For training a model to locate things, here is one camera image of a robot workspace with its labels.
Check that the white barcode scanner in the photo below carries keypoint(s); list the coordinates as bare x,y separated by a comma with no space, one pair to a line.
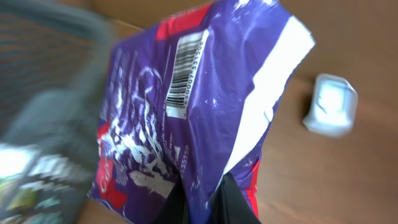
333,108

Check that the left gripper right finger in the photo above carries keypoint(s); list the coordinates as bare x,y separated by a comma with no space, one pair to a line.
228,205

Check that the purple snack package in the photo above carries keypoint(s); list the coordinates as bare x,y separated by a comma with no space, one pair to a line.
192,99

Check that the grey plastic mesh basket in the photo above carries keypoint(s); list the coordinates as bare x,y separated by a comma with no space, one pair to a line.
53,63

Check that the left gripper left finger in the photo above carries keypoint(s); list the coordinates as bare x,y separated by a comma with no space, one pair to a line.
175,209

